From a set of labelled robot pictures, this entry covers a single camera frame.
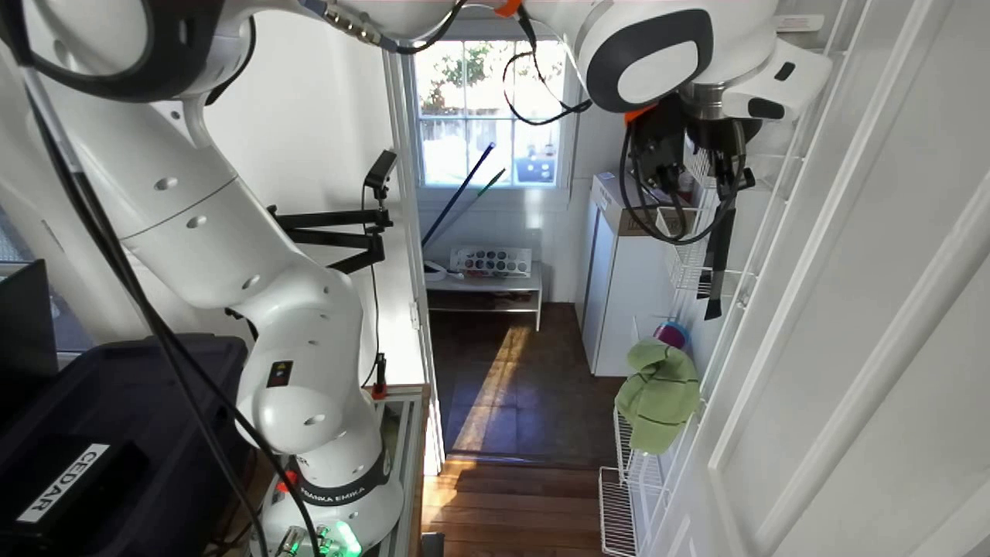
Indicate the tray with coloured items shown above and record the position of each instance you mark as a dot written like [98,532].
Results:
[490,261]

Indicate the purple item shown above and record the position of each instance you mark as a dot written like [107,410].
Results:
[673,335]

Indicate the white cabinet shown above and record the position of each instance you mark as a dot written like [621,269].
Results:
[621,298]

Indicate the window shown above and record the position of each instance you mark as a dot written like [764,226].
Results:
[466,142]

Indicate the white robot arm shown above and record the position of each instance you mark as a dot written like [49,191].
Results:
[187,196]

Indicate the dark broom stick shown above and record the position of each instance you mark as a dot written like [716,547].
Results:
[479,199]
[460,193]

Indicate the green striped folded towel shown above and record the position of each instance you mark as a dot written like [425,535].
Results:
[661,413]

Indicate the black camera tripod arm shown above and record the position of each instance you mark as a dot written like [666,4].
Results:
[331,218]

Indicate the white bench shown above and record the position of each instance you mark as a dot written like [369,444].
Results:
[483,298]

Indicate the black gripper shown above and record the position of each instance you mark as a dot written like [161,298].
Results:
[722,133]

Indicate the black equipment case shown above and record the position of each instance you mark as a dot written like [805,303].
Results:
[112,413]

